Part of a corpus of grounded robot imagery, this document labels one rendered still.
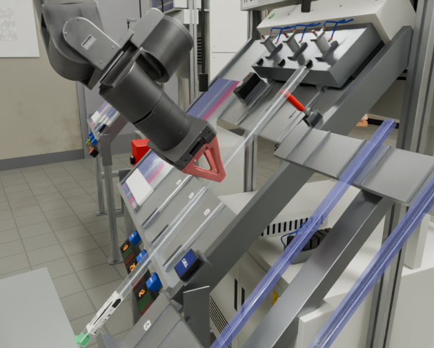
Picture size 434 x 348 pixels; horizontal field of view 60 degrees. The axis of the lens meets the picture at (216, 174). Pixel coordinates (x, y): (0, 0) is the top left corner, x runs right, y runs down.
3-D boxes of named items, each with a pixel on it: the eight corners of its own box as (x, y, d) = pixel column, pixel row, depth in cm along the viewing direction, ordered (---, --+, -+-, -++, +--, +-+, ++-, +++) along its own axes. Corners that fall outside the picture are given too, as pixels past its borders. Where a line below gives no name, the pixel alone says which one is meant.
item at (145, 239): (190, 306, 76) (164, 291, 72) (131, 196, 134) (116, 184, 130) (194, 302, 76) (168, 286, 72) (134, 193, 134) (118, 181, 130)
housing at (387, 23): (404, 66, 79) (375, 12, 72) (281, 61, 122) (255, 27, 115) (428, 38, 79) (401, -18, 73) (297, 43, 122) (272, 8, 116)
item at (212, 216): (185, 296, 74) (174, 288, 73) (128, 189, 133) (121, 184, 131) (248, 224, 75) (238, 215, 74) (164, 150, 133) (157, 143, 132)
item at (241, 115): (312, 165, 77) (299, 149, 75) (202, 117, 135) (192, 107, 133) (414, 47, 79) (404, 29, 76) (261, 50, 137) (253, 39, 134)
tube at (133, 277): (85, 347, 50) (78, 344, 50) (82, 340, 51) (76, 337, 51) (309, 71, 57) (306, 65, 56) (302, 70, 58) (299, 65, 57)
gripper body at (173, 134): (183, 118, 55) (148, 82, 50) (219, 131, 46) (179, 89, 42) (154, 152, 54) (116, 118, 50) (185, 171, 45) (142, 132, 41)
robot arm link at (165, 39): (51, 61, 45) (55, 34, 37) (107, -2, 49) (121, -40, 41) (132, 123, 49) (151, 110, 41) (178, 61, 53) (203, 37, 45)
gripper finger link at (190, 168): (220, 152, 58) (181, 112, 53) (245, 164, 52) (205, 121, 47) (192, 186, 57) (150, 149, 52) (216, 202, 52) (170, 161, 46)
